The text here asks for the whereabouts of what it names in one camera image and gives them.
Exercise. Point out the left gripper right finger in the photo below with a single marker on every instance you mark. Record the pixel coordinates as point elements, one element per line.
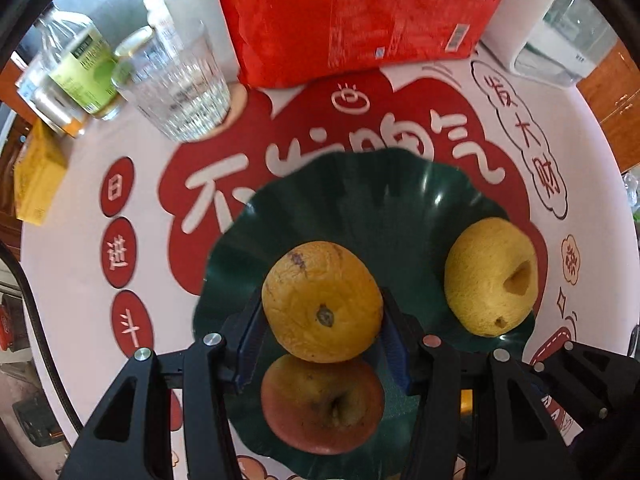
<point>485,409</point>

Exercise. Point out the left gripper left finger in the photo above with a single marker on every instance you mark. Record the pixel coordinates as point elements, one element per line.
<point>128,434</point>

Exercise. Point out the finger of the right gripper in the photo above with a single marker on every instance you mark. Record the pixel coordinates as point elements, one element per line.
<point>600,391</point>

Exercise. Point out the red apple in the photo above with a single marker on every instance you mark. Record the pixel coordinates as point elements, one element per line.
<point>322,409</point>

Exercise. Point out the brown yellow russet pear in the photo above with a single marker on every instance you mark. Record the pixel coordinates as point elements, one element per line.
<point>322,303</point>

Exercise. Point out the festive printed tablecloth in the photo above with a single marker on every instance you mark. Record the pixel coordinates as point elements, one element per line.
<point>120,261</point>

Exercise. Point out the dark green scalloped plate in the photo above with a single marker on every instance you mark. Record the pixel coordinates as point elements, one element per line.
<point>399,214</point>

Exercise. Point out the yellow cardboard box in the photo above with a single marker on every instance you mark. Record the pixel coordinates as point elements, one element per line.
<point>38,172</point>

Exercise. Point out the small silver can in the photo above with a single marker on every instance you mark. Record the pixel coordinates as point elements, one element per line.
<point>52,104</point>

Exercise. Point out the clear ribbed drinking glass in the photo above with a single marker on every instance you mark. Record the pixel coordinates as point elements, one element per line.
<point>183,94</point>

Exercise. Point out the green label glass bottle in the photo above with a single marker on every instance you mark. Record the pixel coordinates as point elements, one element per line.
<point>79,60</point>

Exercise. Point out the small glass jar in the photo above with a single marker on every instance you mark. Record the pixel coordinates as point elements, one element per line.
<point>135,41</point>

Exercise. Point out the red paper cup package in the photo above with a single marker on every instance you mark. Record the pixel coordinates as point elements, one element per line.
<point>284,43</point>

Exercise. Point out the white squeeze bottle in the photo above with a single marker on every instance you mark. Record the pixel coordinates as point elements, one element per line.
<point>189,16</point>

